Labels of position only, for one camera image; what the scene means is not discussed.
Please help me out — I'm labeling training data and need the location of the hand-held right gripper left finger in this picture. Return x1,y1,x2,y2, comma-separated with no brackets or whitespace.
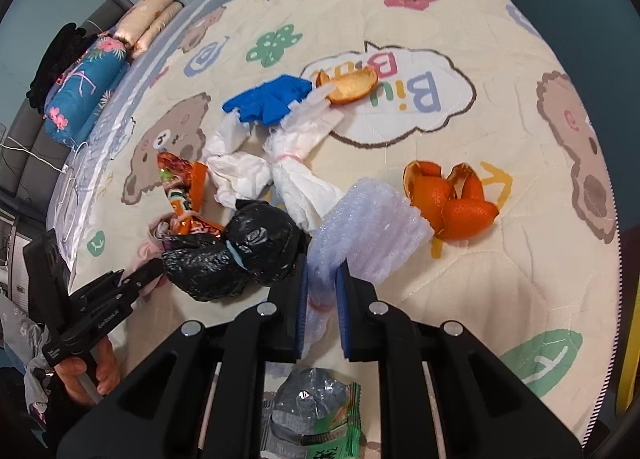
57,256,309,459

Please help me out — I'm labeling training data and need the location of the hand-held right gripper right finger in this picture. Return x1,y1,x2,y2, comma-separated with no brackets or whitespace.
336,259,584,459

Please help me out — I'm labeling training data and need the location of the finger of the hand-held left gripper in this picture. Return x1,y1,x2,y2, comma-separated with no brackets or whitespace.
70,269,127,305
120,259,166,298

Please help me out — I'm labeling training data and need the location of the black plastic bag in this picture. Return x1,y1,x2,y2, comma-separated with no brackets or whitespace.
161,199,312,304

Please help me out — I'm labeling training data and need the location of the clear bubble wrap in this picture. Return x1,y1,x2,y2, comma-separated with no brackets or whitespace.
306,178,435,355

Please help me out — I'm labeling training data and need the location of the white plastic wrapper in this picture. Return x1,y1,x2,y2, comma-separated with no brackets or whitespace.
264,89,347,236

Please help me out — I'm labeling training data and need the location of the white diaper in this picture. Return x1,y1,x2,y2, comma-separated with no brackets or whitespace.
202,115,275,210

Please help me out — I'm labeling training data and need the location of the person's left hand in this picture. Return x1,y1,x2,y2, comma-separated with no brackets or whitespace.
55,339,122,408

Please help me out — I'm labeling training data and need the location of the pink white wrapper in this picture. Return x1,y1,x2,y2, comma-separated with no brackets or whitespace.
134,221,173,301

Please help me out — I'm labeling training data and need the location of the white cabinet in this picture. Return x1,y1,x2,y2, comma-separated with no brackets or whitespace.
0,209,33,302

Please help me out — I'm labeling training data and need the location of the orange snack wrapper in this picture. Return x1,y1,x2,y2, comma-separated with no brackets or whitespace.
156,151,227,240

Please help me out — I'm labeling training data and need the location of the green snack wrapper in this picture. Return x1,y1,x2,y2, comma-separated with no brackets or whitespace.
262,368,381,459

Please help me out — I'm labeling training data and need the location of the grey padded headboard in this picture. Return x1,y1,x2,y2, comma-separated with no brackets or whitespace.
0,0,138,204

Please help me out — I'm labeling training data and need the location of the large orange peel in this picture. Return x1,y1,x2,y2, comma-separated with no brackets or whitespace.
402,160,501,241

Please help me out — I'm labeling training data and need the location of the blue floral pillow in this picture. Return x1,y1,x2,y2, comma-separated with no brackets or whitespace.
44,34,132,144

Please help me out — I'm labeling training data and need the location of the black cloth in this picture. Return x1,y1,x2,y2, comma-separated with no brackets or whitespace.
27,23,103,114

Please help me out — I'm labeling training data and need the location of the blue rubber glove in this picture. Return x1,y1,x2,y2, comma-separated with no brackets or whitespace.
221,74,315,127

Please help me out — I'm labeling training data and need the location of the peach folded blanket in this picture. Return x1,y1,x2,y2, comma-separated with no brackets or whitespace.
131,1,185,60
112,0,177,47

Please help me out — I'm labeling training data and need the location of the cream bear printed blanket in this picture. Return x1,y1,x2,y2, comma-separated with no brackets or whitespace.
47,0,628,459

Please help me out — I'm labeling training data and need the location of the yellow object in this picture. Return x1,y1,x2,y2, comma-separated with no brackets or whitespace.
616,334,640,417

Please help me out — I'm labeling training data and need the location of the white cable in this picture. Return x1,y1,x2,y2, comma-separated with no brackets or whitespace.
0,131,71,174

